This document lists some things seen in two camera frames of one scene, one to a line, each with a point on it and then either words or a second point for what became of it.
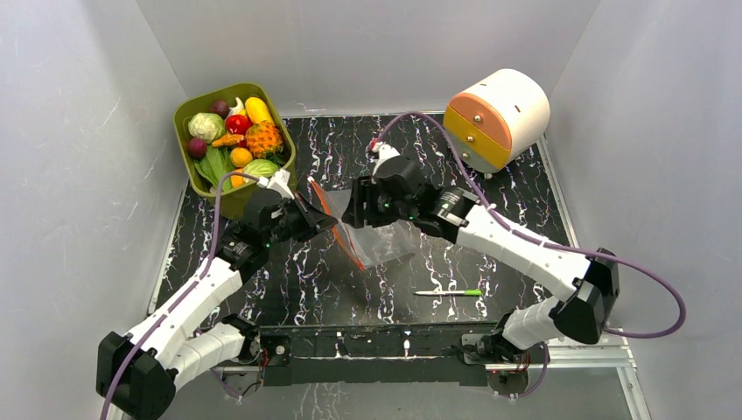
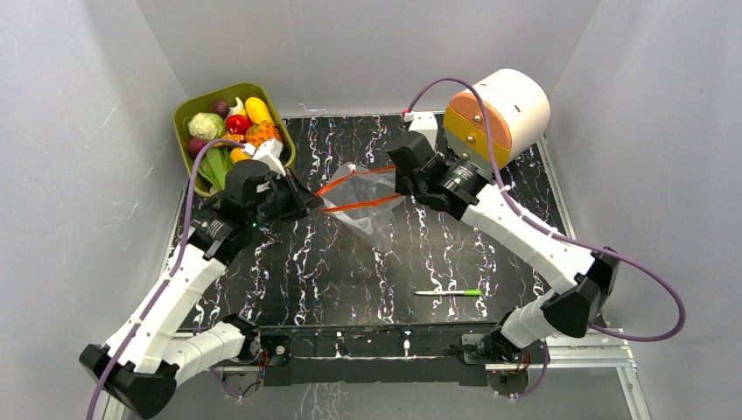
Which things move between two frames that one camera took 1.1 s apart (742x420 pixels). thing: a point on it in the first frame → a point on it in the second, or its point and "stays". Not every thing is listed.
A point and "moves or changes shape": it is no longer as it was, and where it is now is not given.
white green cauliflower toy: [207, 127] stays
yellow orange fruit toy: [241, 157] stays
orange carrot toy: [227, 139] stays
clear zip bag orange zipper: [368, 246] moves or changes shape
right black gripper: [364, 201] → [417, 178]
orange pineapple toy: [263, 137] stays
